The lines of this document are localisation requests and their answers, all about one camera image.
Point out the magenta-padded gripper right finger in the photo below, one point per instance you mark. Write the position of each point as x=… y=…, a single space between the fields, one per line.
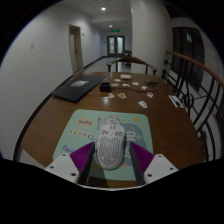
x=160 y=166

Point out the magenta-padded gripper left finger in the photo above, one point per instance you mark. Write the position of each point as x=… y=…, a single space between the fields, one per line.
x=61 y=165

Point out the white perforated computer mouse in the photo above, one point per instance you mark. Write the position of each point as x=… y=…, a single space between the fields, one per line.
x=110 y=148

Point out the mint green printed mouse pad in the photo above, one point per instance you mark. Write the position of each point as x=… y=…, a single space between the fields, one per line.
x=80 y=133

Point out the white sticker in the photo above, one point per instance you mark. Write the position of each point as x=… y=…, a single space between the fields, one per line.
x=143 y=104

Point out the dark closed laptop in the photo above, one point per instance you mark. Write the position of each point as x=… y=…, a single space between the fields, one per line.
x=78 y=87

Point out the tan sticker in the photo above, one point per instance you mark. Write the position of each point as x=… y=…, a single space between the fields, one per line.
x=110 y=95
x=121 y=95

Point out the small black box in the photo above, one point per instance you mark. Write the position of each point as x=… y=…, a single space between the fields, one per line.
x=105 y=87

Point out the small white flat box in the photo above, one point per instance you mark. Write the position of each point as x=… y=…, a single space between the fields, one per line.
x=125 y=76

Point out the black railing with wooden handrail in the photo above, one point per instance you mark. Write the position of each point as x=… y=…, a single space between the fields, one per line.
x=193 y=61

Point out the wooden armchair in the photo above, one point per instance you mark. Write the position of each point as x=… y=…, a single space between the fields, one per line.
x=131 y=59

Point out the dark framed window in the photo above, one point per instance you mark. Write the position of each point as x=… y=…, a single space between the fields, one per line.
x=186 y=56

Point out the white side door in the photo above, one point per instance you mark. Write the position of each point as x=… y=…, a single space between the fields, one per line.
x=76 y=50

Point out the glass double door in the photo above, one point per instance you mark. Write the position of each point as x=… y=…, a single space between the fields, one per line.
x=115 y=46

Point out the green exit sign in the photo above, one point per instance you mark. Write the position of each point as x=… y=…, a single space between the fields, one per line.
x=115 y=30

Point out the ceiling lights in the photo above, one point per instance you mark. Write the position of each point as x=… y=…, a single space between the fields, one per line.
x=103 y=9

